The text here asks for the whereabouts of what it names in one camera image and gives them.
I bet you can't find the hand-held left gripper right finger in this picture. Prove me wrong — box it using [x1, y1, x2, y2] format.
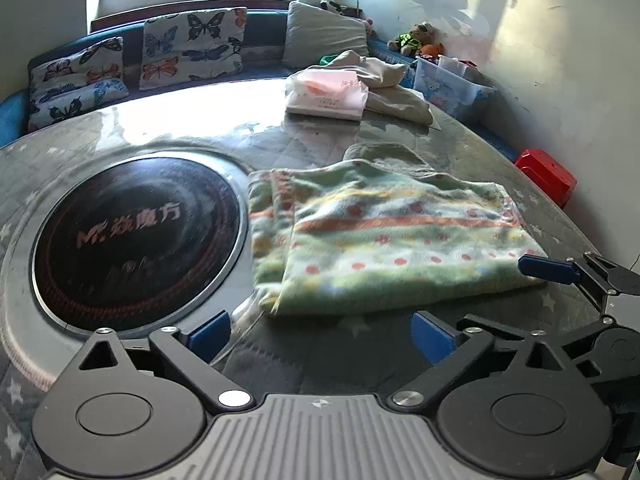
[387, 310, 578, 411]

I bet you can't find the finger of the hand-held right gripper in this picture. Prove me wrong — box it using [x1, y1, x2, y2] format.
[518, 252, 640, 312]
[462, 312, 620, 361]

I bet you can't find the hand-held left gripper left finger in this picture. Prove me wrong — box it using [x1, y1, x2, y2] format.
[62, 310, 256, 411]

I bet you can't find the green patterned child's shirt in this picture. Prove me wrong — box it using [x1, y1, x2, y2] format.
[247, 142, 549, 317]

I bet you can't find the red plastic stool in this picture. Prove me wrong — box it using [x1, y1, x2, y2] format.
[513, 147, 579, 209]

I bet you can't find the grey quilted star tablecloth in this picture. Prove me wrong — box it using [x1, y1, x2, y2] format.
[0, 76, 608, 480]

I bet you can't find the round black induction cooktop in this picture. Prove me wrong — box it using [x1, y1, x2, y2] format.
[30, 154, 252, 337]

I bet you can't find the clear plastic storage box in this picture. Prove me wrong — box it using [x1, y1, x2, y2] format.
[412, 54, 499, 122]

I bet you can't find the beige garment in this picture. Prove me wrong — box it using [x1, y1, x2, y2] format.
[320, 50, 435, 127]

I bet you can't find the teddy bear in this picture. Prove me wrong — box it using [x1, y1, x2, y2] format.
[387, 21, 435, 58]

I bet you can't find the pink tissue pack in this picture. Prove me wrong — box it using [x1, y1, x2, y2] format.
[284, 67, 370, 122]

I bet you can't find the large butterfly print cushion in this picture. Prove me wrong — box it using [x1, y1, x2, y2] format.
[140, 6, 249, 92]

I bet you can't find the blue sofa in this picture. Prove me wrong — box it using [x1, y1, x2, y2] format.
[0, 9, 521, 147]

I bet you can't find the grey pillow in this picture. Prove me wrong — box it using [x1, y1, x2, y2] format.
[282, 0, 371, 70]

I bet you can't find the black white plush toy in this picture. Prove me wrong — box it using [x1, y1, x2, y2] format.
[296, 0, 349, 17]

